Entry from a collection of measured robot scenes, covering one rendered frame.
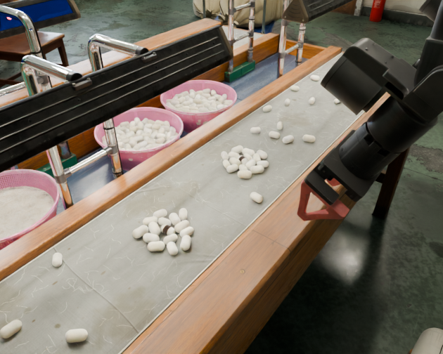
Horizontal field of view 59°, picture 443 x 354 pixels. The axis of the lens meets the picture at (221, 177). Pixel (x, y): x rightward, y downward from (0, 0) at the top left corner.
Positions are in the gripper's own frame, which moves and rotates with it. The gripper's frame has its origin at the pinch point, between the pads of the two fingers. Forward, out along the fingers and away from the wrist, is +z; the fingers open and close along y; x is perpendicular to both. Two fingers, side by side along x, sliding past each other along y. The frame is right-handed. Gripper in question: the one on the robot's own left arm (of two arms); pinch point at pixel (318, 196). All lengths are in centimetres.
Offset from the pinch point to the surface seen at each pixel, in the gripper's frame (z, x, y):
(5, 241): 46, -39, 25
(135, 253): 38.0, -18.1, 9.8
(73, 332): 33.2, -13.4, 29.5
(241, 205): 33.7, -9.8, -16.2
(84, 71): 74, -95, -43
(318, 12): 10, -34, -71
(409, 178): 91, 40, -164
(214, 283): 27.0, -2.0, 7.6
